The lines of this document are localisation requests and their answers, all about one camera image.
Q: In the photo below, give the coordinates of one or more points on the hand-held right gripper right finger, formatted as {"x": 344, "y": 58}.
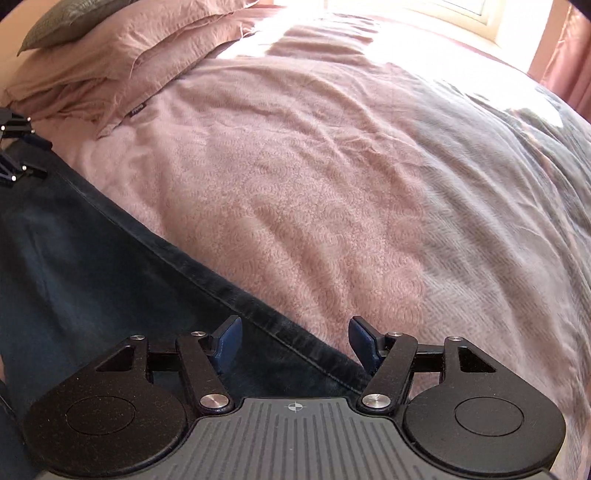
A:
{"x": 362, "y": 344}

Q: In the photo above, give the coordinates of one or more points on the dark blue jeans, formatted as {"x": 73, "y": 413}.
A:
{"x": 92, "y": 277}

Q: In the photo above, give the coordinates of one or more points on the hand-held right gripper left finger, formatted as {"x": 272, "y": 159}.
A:
{"x": 228, "y": 344}

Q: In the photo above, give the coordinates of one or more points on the grey cushion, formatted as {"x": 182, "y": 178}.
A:
{"x": 69, "y": 21}

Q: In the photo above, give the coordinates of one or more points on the pink curtain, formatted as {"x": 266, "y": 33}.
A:
{"x": 565, "y": 55}

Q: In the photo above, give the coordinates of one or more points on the pink and grey bedspread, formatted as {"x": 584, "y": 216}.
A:
{"x": 346, "y": 184}

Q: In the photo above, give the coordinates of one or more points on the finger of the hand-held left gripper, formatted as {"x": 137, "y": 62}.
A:
{"x": 18, "y": 171}
{"x": 16, "y": 123}

